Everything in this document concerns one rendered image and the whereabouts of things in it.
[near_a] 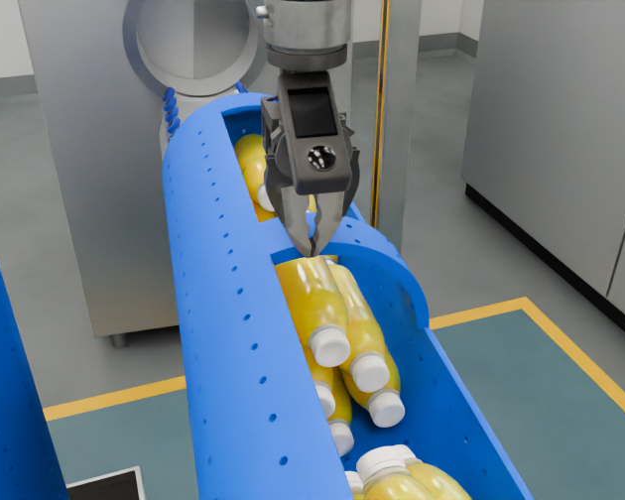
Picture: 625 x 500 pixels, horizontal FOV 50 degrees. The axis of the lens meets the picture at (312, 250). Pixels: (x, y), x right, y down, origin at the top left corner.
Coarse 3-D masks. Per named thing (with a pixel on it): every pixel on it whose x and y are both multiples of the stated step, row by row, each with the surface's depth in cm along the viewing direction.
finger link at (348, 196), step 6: (354, 150) 62; (354, 156) 63; (354, 162) 63; (354, 168) 63; (354, 174) 64; (354, 180) 64; (354, 186) 64; (348, 192) 65; (354, 192) 65; (348, 198) 65; (348, 204) 65; (342, 210) 66; (342, 216) 66
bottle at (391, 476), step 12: (384, 468) 54; (396, 468) 54; (372, 480) 53; (384, 480) 53; (396, 480) 52; (408, 480) 52; (372, 492) 52; (384, 492) 52; (396, 492) 51; (408, 492) 51; (420, 492) 51
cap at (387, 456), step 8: (376, 448) 55; (384, 448) 55; (392, 448) 55; (368, 456) 55; (376, 456) 54; (384, 456) 54; (392, 456) 55; (400, 456) 55; (360, 464) 55; (368, 464) 54; (376, 464) 54; (384, 464) 54; (392, 464) 54; (400, 464) 54; (360, 472) 55; (368, 472) 54
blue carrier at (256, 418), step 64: (192, 128) 102; (256, 128) 110; (192, 192) 87; (192, 256) 78; (256, 256) 69; (384, 256) 72; (192, 320) 70; (256, 320) 61; (384, 320) 89; (192, 384) 65; (256, 384) 55; (448, 384) 73; (256, 448) 51; (320, 448) 47; (448, 448) 72
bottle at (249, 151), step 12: (240, 144) 107; (252, 144) 106; (240, 156) 105; (252, 156) 102; (264, 156) 101; (240, 168) 103; (252, 168) 99; (264, 168) 98; (252, 180) 98; (252, 192) 98
